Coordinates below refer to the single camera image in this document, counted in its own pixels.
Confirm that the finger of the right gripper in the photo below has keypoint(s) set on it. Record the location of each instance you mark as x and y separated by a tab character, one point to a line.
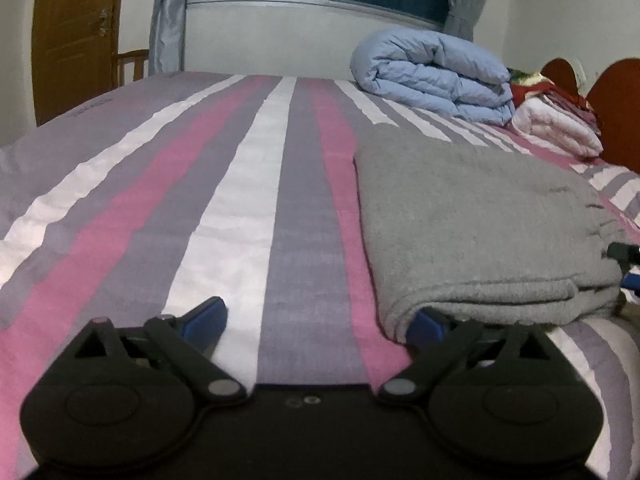
627	256

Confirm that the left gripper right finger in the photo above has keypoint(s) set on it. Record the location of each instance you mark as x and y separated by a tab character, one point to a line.
442	344

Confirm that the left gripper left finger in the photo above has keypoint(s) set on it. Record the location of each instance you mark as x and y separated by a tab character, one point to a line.
188	343

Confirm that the grey fleece pants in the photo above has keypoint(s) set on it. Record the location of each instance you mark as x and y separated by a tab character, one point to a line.
481	234

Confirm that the striped pillow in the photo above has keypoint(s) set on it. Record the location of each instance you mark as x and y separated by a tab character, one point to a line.
617	184

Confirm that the striped pink grey bedsheet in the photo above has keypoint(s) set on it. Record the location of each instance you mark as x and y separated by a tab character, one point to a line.
180	187

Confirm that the red wooden headboard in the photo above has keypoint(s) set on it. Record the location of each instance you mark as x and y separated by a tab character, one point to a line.
615	97

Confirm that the folded white pink blanket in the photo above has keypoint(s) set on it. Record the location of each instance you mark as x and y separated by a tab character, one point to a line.
551	117

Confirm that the folded light blue duvet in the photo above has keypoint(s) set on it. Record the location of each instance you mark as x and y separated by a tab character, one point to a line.
440	73

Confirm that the wooden chair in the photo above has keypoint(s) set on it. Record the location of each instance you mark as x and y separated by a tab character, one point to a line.
135	58

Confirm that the brown wooden door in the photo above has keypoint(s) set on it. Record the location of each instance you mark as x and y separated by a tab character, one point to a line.
73	46

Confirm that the grey curtain left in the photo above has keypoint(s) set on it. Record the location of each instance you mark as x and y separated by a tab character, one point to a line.
167	35

